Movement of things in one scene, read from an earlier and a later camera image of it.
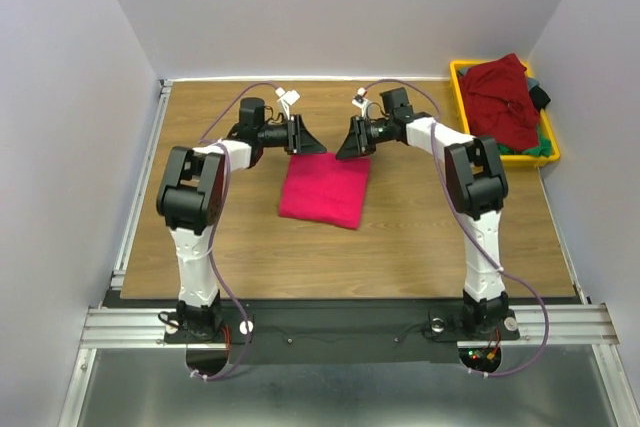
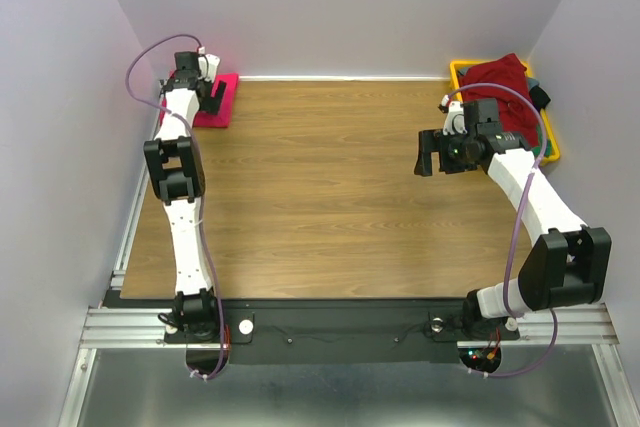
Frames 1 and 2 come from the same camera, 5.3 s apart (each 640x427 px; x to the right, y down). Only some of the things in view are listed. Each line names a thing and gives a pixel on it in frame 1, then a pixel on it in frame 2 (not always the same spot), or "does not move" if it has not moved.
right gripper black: [357, 142] → [432, 141]
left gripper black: [299, 140] → [210, 104]
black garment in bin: [540, 98] does not move
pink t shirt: [321, 187] → [222, 119]
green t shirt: [543, 149] does not move
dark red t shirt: [499, 103] does not move
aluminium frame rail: [538, 325] does not move
